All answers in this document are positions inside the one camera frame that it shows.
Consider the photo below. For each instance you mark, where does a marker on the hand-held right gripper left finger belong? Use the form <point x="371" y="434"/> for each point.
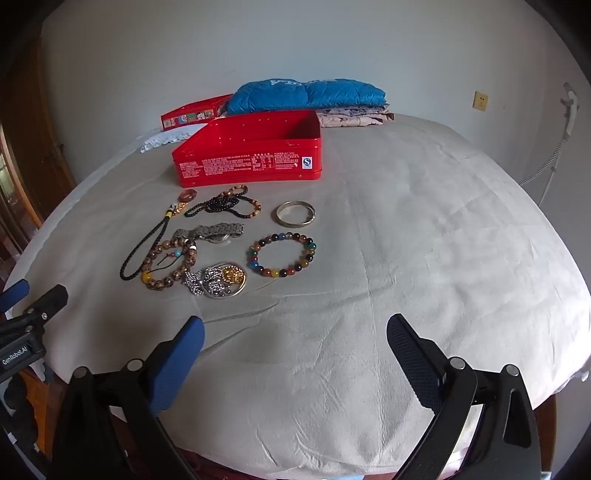
<point x="178" y="364"/>

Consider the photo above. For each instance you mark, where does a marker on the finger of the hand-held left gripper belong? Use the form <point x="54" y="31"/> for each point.
<point x="16" y="293"/>
<point x="46" y="303"/>

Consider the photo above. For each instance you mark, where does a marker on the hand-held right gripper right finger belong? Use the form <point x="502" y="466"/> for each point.
<point x="411" y="355"/>

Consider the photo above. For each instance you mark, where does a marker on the items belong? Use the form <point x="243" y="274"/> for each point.
<point x="267" y="271"/>

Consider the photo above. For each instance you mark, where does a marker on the silver bangle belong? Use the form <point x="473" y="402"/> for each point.
<point x="282" y="219"/>

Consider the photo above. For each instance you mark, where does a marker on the red tin box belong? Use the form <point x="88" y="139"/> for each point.
<point x="240" y="161"/>

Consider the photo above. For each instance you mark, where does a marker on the wooden door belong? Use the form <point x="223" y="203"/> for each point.
<point x="27" y="138"/>

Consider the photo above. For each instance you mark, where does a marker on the white lace cloth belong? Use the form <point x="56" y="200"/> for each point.
<point x="166" y="136"/>

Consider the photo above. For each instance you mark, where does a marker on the red tin lid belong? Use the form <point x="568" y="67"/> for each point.
<point x="194" y="113"/>

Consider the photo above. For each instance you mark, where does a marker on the patterned folded cloth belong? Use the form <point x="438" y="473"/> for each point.
<point x="351" y="119"/>

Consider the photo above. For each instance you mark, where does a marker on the blue quilted blanket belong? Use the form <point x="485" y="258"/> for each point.
<point x="300" y="94"/>

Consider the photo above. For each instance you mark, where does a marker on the yellow wall socket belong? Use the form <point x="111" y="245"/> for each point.
<point x="480" y="100"/>

